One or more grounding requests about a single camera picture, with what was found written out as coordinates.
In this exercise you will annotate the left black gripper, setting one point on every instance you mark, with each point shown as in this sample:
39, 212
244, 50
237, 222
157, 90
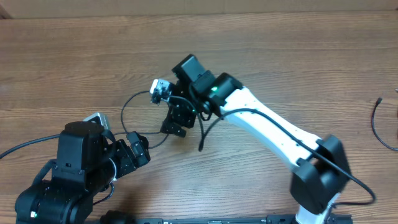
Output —
128, 162

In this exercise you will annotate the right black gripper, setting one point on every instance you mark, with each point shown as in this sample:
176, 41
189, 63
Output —
178, 114

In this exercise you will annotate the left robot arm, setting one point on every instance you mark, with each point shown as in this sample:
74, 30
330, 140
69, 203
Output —
89, 159

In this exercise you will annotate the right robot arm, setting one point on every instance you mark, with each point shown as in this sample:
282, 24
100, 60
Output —
319, 166

